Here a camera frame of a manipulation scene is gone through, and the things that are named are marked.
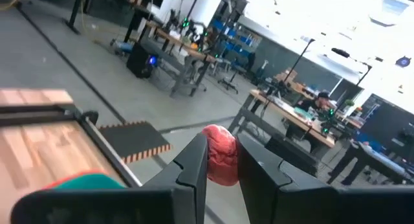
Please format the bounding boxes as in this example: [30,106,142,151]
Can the dark table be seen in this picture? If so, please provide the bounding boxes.
[326,140,414,186]

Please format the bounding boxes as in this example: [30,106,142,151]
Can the blue storage shelf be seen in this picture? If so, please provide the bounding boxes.
[210,18,263,56]

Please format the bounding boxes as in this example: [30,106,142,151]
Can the wooden workbench black legs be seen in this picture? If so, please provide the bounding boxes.
[142,18,217,97]
[228,89,337,186]

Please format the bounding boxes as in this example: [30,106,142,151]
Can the large dark screen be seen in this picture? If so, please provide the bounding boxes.
[358,93,414,153]

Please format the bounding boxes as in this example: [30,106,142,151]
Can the long black floor strip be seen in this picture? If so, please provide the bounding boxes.
[14,2,227,224]

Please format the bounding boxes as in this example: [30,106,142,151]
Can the pink toy fruit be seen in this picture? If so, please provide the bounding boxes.
[202,124,240,187]

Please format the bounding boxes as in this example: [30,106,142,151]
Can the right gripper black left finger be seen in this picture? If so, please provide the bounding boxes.
[9,133,208,224]

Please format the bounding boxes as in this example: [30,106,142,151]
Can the black boom stand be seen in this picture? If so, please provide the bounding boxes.
[283,38,316,84]
[331,47,373,87]

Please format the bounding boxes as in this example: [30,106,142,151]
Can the black box under workbench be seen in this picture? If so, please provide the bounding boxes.
[265,133,320,178]

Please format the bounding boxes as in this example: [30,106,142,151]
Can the black mat orange striped edges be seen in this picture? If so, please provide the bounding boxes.
[98,120,173,165]

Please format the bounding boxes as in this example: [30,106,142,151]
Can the black stand leg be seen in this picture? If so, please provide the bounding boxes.
[63,0,85,36]

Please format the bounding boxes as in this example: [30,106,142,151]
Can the short black floor strip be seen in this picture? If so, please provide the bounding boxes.
[158,115,239,134]

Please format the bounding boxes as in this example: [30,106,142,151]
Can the teal basket orange rim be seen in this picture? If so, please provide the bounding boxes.
[43,171,127,190]

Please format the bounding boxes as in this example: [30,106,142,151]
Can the person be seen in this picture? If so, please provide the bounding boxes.
[296,90,338,121]

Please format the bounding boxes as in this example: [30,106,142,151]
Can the black computer tower blue light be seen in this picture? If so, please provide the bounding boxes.
[125,42,160,79]

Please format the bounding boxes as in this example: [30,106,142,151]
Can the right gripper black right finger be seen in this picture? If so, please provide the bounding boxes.
[237,135,414,224]

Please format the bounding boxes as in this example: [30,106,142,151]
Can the black office chair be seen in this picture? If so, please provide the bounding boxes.
[217,51,257,95]

